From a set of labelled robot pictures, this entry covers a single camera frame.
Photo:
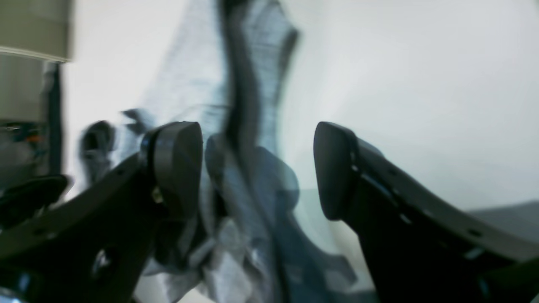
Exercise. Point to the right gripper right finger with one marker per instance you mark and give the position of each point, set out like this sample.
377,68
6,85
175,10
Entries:
418,248

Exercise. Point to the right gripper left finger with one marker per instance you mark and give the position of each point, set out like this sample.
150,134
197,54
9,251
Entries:
94,248

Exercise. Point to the grey T-shirt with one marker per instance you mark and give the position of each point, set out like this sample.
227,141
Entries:
242,244

